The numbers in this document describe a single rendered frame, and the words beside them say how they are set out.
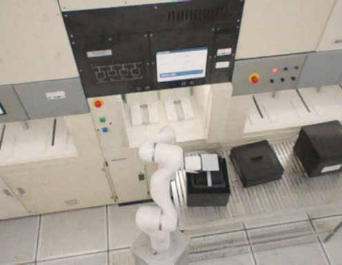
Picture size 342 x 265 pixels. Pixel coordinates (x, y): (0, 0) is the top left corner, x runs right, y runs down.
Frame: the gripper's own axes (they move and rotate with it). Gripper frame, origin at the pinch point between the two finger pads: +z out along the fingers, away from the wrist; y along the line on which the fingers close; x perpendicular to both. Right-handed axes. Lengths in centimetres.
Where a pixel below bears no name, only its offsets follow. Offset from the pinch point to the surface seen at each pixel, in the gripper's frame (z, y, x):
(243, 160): 28.1, -16.1, -19.6
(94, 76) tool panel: -67, -26, 48
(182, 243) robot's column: -17, 38, -31
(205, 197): -1.8, 13.7, -17.1
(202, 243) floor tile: 4, 10, -106
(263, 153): 43, -22, -19
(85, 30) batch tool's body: -66, -26, 77
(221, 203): 9.9, 13.7, -25.7
